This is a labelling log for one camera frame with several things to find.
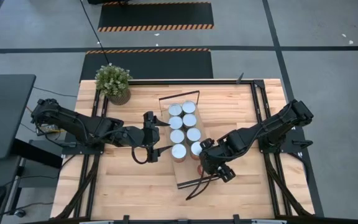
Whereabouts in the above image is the black desk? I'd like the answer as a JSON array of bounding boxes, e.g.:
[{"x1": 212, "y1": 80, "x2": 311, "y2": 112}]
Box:
[{"x1": 0, "y1": 73, "x2": 37, "y2": 160}]

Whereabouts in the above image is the blue tomatoes can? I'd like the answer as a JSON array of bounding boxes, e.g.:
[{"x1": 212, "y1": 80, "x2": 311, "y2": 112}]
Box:
[{"x1": 182, "y1": 113, "x2": 198, "y2": 128}]

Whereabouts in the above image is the yellow-green food can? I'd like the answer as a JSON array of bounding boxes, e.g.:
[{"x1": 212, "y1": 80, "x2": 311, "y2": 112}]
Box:
[{"x1": 181, "y1": 100, "x2": 197, "y2": 114}]

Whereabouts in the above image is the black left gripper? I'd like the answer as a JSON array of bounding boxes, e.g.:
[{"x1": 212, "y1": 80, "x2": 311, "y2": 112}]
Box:
[{"x1": 142, "y1": 111, "x2": 173, "y2": 164}]

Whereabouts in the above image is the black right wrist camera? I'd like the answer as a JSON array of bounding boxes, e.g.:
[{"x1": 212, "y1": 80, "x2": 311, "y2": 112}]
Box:
[{"x1": 218, "y1": 164, "x2": 236, "y2": 184}]

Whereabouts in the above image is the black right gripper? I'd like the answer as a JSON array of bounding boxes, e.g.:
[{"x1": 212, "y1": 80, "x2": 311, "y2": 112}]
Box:
[{"x1": 199, "y1": 138, "x2": 229, "y2": 177}]

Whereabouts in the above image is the red pineapple can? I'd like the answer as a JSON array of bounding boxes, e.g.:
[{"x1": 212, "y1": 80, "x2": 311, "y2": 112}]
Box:
[{"x1": 171, "y1": 143, "x2": 188, "y2": 164}]

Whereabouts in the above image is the black hazard-striped floor mat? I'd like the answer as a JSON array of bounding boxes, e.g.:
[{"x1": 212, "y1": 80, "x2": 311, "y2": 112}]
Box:
[
  {"x1": 98, "y1": 1, "x2": 214, "y2": 32},
  {"x1": 79, "y1": 48, "x2": 214, "y2": 80}
]

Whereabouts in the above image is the blue cherries can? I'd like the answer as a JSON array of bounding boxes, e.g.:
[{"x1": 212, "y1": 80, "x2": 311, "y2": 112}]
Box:
[{"x1": 170, "y1": 129, "x2": 186, "y2": 144}]

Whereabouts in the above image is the potted green plant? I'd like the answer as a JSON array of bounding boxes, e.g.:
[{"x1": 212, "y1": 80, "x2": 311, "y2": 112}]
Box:
[{"x1": 94, "y1": 63, "x2": 134, "y2": 106}]

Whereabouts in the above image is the red food can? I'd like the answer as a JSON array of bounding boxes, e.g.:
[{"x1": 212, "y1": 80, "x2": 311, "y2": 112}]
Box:
[{"x1": 190, "y1": 141, "x2": 203, "y2": 161}]

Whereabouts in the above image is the black hanging cable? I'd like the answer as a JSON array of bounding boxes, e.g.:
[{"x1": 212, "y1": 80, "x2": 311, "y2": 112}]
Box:
[{"x1": 79, "y1": 0, "x2": 110, "y2": 65}]

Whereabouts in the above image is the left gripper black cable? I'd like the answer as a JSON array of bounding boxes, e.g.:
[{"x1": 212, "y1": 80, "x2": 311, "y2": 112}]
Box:
[{"x1": 131, "y1": 146, "x2": 150, "y2": 165}]

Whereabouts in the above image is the silver-lid food can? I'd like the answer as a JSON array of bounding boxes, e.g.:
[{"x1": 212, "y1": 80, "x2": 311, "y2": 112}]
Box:
[
  {"x1": 186, "y1": 127, "x2": 202, "y2": 143},
  {"x1": 168, "y1": 103, "x2": 183, "y2": 118}
]

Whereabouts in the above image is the black aluminium rig frame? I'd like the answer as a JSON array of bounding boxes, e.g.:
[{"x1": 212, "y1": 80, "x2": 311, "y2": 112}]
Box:
[{"x1": 50, "y1": 78, "x2": 324, "y2": 224}]

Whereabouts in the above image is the green oranges can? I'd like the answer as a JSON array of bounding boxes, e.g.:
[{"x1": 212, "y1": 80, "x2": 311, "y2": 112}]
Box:
[{"x1": 168, "y1": 115, "x2": 184, "y2": 130}]

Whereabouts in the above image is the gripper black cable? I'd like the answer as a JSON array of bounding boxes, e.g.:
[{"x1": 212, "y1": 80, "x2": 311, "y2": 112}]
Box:
[
  {"x1": 131, "y1": 146, "x2": 150, "y2": 165},
  {"x1": 185, "y1": 172, "x2": 216, "y2": 201}
]

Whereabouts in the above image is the black wire-frame shelf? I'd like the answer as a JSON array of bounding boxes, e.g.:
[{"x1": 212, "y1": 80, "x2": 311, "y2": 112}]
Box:
[{"x1": 158, "y1": 90, "x2": 222, "y2": 190}]

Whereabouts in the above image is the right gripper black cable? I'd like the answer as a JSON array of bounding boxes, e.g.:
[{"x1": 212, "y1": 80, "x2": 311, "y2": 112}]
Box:
[{"x1": 185, "y1": 172, "x2": 216, "y2": 201}]

